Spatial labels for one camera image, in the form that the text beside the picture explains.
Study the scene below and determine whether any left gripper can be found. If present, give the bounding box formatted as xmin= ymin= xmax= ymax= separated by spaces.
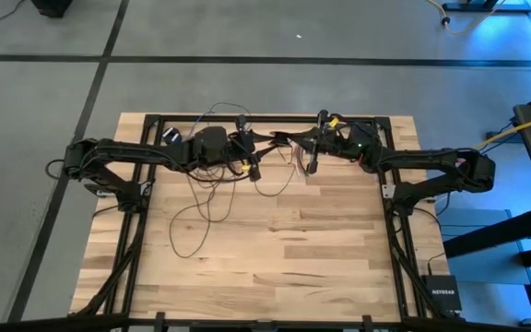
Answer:
xmin=191 ymin=114 xmax=288 ymax=184

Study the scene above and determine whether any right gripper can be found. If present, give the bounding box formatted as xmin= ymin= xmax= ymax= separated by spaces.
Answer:
xmin=288 ymin=109 xmax=384 ymax=176

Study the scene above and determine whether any black plastic spool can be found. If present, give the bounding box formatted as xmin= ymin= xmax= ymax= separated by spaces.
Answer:
xmin=270 ymin=130 xmax=297 ymax=148

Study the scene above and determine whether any long black cord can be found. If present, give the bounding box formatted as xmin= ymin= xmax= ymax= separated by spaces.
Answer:
xmin=167 ymin=101 xmax=301 ymax=259

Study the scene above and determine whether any black overhead gantry bar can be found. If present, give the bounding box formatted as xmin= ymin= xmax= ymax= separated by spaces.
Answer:
xmin=0 ymin=314 xmax=531 ymax=332

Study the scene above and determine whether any black Netgear box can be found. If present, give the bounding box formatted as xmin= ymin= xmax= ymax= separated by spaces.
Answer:
xmin=420 ymin=274 xmax=463 ymax=313

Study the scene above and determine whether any thin blue data cable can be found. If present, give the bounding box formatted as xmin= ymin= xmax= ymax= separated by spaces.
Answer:
xmin=184 ymin=110 xmax=216 ymax=139

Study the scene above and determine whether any blue round camera mount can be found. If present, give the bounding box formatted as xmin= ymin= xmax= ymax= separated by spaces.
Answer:
xmin=161 ymin=126 xmax=183 ymax=145

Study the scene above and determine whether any yellow extension cord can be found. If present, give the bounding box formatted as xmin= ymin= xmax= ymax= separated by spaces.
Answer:
xmin=425 ymin=0 xmax=509 ymax=36

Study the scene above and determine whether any hanging yellow cord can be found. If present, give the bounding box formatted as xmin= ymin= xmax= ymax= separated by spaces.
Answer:
xmin=470 ymin=109 xmax=531 ymax=151

